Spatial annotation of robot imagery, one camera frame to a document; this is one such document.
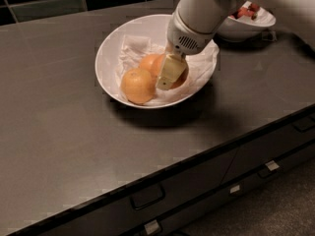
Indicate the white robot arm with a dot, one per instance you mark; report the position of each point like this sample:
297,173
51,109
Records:
194,23

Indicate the red strawberries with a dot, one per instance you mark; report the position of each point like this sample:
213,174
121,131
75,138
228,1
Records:
251,11

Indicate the white bowl with strawberries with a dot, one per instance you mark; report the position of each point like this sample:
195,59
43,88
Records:
234,31

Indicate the right dark drawer front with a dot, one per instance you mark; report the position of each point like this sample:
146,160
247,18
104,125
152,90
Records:
282,136

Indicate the dark drawer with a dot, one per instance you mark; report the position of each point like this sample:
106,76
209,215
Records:
141,201
282,136
182,215

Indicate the white paper under strawberries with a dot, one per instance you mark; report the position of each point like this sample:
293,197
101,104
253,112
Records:
264,17

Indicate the white paper towel in bowl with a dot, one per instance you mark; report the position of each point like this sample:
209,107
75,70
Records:
201,67

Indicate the large white bowl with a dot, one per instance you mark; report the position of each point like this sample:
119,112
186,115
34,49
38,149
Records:
106,60

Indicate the orange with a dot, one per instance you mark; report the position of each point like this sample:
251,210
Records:
155,69
148,62
138,85

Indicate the lower dark drawer front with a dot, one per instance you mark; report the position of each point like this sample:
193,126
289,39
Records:
182,215

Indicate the left dark drawer front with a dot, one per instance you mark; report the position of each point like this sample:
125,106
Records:
141,201

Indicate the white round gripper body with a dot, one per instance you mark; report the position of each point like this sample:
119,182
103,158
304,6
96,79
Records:
186,39

